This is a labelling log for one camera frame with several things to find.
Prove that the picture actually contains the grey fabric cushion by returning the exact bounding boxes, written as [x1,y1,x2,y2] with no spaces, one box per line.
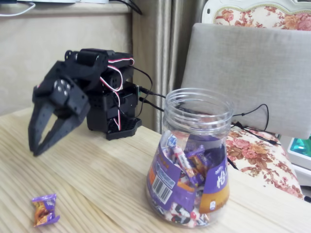
[181,23,311,140]

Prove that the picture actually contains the white cable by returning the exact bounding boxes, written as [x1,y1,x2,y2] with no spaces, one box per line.
[0,1,36,17]

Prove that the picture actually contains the black hanging cables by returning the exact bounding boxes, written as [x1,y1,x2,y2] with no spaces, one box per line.
[121,0,143,16]

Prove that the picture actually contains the thin black arm wire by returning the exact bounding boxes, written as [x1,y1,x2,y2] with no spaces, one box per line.
[132,67,154,94]

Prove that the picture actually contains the clear plastic candy jar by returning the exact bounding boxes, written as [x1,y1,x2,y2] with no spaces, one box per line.
[145,87,234,229]

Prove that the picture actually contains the white red striped candy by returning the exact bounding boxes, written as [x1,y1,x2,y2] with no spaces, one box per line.
[173,148,193,171]

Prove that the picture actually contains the floral upholstered white chair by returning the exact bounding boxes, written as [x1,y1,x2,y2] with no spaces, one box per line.
[202,0,311,200]

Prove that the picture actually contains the red white servo wire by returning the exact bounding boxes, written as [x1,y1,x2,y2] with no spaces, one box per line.
[101,58,135,131]

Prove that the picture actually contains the purple chocolate bar wrapper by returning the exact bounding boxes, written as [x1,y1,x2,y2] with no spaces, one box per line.
[186,145,212,168]

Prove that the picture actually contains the black cable with connector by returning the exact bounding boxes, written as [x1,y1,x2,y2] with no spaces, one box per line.
[230,120,282,146]

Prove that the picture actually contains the purple orange candy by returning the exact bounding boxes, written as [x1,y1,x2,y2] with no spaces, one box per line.
[31,193,61,228]

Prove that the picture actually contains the black plug cable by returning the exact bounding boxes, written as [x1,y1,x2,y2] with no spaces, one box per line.
[138,96,166,112]
[139,86,167,99]

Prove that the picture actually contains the beige gold curtain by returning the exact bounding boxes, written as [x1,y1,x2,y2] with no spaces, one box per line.
[131,0,207,134]

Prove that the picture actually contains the thin black looped cable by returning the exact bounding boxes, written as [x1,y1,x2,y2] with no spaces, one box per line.
[232,103,270,133]

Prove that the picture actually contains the beige upholstered panel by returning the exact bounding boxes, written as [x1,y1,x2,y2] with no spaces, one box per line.
[0,4,133,117]

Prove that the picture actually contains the white box with green inside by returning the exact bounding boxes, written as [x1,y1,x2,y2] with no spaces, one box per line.
[287,136,311,187]

